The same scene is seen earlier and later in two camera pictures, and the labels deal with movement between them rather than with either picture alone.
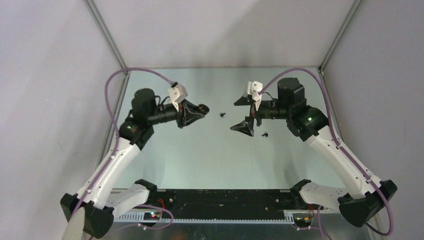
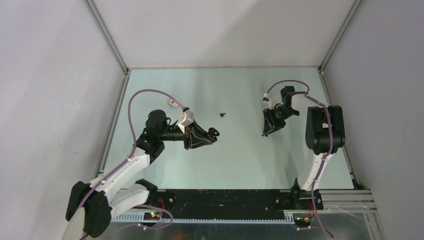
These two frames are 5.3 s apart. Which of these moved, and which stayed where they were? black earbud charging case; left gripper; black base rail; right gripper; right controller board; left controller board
Moved: black earbud charging case; left gripper; right gripper
Stayed: left controller board; black base rail; right controller board
